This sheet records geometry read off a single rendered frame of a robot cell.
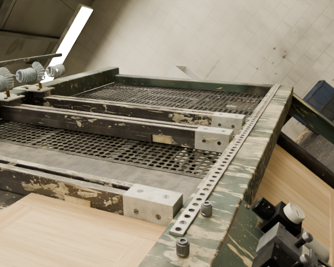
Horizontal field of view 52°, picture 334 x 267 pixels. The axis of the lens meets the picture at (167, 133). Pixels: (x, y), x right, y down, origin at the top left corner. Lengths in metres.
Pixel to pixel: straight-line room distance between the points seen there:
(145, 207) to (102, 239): 0.12
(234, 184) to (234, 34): 5.10
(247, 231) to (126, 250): 0.26
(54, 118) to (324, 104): 3.86
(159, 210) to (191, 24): 5.41
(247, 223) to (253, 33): 5.21
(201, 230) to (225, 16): 5.38
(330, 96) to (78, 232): 4.34
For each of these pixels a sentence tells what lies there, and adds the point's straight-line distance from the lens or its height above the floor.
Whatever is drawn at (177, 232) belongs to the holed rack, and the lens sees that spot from 0.70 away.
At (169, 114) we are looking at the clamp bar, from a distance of 1.47.
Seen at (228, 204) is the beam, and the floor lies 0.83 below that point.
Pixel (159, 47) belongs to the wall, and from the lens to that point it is 6.18.
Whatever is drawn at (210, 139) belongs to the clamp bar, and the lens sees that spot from 1.20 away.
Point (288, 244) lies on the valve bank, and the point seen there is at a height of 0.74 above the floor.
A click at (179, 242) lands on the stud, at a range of 0.63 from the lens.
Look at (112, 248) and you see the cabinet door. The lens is 0.73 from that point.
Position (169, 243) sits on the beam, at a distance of 0.68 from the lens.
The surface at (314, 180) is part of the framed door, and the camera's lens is 1.99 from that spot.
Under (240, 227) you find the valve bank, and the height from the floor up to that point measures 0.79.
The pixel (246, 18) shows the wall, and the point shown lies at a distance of 5.91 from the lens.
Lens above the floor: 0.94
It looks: 8 degrees up
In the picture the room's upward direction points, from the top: 50 degrees counter-clockwise
